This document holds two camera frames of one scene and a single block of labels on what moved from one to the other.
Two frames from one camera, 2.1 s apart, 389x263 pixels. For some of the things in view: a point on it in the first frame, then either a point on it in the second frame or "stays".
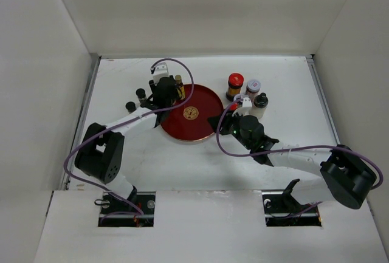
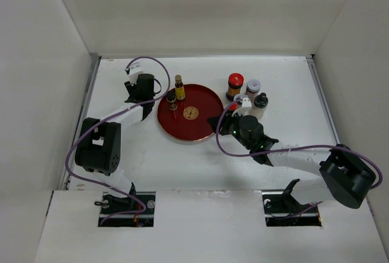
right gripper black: [227, 119] stays
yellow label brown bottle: [180, 87] stays
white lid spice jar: [253, 87] stays
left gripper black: [153, 86] to [131, 88]
